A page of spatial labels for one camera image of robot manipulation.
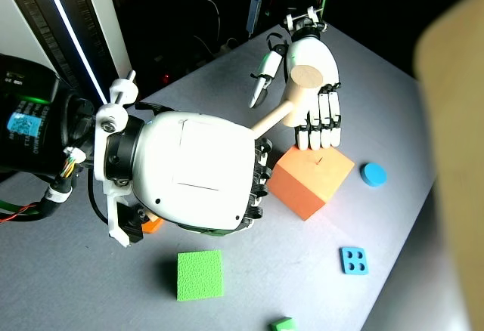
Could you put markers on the large orange cube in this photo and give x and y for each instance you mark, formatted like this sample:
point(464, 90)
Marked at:
point(302, 187)

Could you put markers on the grey table cloth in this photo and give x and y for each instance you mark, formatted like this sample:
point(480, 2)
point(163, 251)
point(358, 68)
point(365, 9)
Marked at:
point(94, 289)

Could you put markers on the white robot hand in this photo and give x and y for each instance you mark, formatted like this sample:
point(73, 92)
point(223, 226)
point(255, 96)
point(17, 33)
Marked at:
point(314, 53)
point(196, 172)

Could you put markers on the white panel with light strip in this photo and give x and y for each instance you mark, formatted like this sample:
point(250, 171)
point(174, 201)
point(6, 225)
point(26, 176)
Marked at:
point(22, 13)

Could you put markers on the green textured square block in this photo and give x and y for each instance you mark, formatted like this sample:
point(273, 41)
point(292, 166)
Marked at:
point(200, 275)

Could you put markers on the small green letter cube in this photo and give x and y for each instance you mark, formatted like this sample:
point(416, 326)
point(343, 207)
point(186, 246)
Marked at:
point(283, 325)

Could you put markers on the blue four-hole block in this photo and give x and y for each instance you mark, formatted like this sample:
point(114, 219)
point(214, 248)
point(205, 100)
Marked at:
point(346, 263)

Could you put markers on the wooden mallet white handle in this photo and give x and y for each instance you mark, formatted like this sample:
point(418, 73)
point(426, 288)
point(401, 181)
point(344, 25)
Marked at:
point(302, 96)

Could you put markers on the blue usb adapter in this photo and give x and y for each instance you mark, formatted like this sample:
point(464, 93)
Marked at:
point(253, 15)

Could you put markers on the blue round disc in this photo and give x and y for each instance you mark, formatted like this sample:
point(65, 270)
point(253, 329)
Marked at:
point(373, 174)

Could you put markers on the blurred tan board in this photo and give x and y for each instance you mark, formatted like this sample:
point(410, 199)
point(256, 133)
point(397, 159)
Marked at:
point(457, 157)

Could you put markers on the orange hexagon block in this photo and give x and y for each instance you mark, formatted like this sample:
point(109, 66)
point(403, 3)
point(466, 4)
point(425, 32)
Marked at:
point(153, 226)

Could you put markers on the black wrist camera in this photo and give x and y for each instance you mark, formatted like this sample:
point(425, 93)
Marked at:
point(130, 223)

